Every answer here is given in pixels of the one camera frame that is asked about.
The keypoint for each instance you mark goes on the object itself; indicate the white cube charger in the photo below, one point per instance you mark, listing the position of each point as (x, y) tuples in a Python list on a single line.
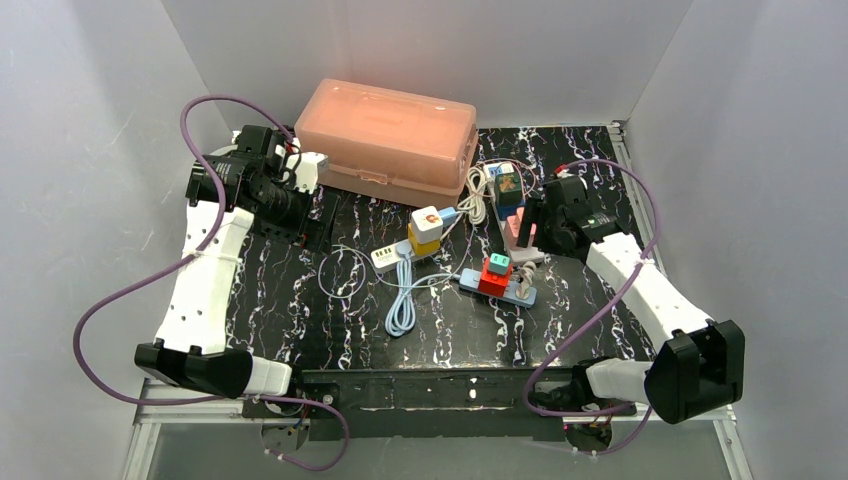
[(427, 225)]

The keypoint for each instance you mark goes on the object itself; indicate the yellow cube socket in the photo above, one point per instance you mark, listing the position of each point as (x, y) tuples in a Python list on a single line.
[(420, 249)]

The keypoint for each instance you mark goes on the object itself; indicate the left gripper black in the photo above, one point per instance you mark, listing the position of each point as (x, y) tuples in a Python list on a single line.
[(317, 216)]

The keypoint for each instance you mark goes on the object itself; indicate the white usb charging hub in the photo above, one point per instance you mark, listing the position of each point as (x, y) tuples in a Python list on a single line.
[(386, 258)]

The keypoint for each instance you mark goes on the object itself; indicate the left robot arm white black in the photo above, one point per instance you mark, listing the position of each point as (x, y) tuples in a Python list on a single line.
[(190, 348)]

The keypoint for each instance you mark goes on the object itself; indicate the white long power strip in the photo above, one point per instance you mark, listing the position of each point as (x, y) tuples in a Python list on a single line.
[(517, 256)]

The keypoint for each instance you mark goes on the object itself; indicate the pink translucent plastic storage box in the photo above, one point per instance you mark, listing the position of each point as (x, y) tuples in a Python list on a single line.
[(390, 145)]

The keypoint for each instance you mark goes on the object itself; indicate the light blue power strip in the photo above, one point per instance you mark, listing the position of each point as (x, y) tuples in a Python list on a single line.
[(468, 281)]

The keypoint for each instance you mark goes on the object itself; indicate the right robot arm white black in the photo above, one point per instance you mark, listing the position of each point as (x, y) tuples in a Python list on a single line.
[(699, 363)]

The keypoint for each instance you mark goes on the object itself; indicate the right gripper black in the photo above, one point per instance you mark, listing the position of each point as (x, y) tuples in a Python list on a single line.
[(539, 227)]

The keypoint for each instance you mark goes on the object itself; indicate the blue plug adapter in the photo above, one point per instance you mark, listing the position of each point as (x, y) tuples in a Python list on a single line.
[(505, 211)]

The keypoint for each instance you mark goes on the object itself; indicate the red cube socket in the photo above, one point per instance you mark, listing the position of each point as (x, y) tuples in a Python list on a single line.
[(491, 284)]

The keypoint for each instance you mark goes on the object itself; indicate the pink plug adapter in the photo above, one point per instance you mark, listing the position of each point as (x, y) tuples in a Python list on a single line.
[(520, 228)]

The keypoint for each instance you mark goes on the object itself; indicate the teal plug adapter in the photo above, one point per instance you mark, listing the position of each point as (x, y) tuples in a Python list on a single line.
[(499, 264)]

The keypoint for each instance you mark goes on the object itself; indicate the dark green cube charger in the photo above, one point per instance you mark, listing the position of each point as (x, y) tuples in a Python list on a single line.
[(508, 188)]

